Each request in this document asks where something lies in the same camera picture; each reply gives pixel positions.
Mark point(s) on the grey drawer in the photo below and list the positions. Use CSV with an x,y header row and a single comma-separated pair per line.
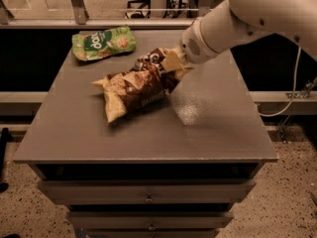
x,y
145,192
150,220

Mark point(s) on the green rice chip bag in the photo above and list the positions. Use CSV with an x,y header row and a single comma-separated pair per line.
x,y
103,44

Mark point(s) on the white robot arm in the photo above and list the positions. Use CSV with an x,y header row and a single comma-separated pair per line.
x,y
233,23

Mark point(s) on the brown chip bag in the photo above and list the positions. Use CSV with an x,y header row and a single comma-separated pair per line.
x,y
144,83

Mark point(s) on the upper grey drawer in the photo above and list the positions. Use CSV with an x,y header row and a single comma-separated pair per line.
x,y
145,192

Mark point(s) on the black stand base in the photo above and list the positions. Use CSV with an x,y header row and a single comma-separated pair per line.
x,y
5,137

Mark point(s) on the lower grey drawer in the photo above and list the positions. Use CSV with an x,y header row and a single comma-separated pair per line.
x,y
150,220

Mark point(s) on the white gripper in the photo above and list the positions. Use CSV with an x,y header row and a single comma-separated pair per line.
x,y
192,48

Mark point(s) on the grey drawer cabinet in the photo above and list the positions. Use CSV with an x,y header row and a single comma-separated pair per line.
x,y
207,129

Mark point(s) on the black office chair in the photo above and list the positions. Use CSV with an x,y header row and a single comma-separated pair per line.
x,y
138,13

